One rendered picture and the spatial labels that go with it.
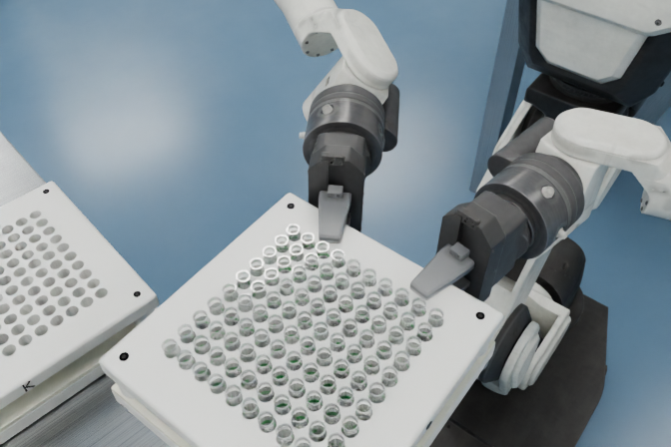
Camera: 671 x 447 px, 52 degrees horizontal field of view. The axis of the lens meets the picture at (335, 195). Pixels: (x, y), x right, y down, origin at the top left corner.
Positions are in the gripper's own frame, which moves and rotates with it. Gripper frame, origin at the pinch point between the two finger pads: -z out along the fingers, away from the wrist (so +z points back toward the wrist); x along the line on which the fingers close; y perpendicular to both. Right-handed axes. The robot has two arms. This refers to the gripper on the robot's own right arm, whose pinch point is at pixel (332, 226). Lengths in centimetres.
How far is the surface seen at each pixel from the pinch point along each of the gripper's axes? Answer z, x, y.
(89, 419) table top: -13.6, 18.3, 24.2
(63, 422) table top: -14.2, 18.3, 26.8
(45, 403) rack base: -13.2, 16.4, 28.5
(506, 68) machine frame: 110, 54, -36
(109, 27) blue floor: 193, 103, 110
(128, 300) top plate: -3.3, 10.9, 21.7
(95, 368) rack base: -8.8, 16.2, 24.7
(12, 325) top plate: -7.6, 11.1, 32.8
